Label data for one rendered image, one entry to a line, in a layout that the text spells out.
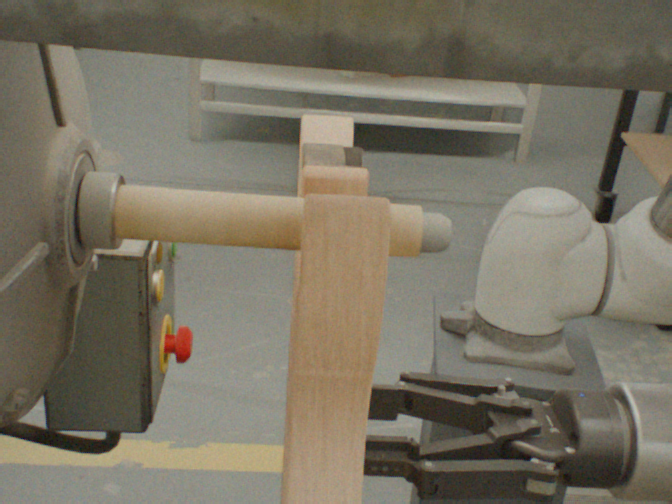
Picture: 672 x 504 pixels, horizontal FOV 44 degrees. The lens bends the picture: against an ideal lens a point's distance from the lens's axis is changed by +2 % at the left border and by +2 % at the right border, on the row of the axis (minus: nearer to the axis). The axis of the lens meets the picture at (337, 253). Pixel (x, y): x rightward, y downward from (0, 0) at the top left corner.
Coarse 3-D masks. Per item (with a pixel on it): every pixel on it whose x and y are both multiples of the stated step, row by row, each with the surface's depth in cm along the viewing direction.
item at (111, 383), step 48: (144, 240) 74; (96, 288) 73; (144, 288) 74; (96, 336) 75; (144, 336) 76; (96, 384) 78; (144, 384) 78; (0, 432) 80; (48, 432) 83; (144, 432) 81
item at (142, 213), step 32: (128, 192) 48; (160, 192) 48; (192, 192) 49; (128, 224) 48; (160, 224) 48; (192, 224) 48; (224, 224) 48; (256, 224) 48; (288, 224) 48; (416, 224) 49; (416, 256) 50
